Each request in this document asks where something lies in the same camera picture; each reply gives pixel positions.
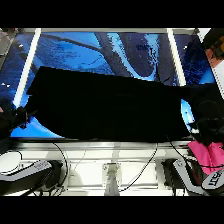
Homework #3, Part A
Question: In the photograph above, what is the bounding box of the pink garment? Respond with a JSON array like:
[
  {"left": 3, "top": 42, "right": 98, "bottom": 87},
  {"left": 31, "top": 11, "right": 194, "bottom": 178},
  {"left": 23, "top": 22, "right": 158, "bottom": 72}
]
[{"left": 187, "top": 139, "right": 224, "bottom": 176}]

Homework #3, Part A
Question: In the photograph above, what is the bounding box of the black garment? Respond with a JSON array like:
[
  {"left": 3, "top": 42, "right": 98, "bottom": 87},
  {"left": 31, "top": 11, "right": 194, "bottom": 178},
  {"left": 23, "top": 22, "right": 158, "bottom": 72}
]
[
  {"left": 202, "top": 28, "right": 224, "bottom": 51},
  {"left": 24, "top": 65, "right": 224, "bottom": 142}
]

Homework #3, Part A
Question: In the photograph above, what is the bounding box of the black cable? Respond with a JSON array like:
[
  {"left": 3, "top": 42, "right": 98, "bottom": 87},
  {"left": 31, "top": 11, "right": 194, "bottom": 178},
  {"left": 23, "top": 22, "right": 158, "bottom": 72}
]
[
  {"left": 119, "top": 143, "right": 159, "bottom": 193},
  {"left": 52, "top": 142, "right": 70, "bottom": 196},
  {"left": 165, "top": 134, "right": 201, "bottom": 165}
]

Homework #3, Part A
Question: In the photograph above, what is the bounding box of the silver frame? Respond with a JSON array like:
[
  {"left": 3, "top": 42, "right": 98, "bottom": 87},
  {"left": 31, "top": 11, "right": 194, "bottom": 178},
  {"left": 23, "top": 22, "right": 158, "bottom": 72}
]
[{"left": 0, "top": 139, "right": 224, "bottom": 197}]

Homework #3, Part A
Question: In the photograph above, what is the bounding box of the brown checked garment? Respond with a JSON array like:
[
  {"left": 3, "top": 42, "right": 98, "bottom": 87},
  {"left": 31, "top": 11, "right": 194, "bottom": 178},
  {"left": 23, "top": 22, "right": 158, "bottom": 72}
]
[{"left": 204, "top": 42, "right": 224, "bottom": 62}]

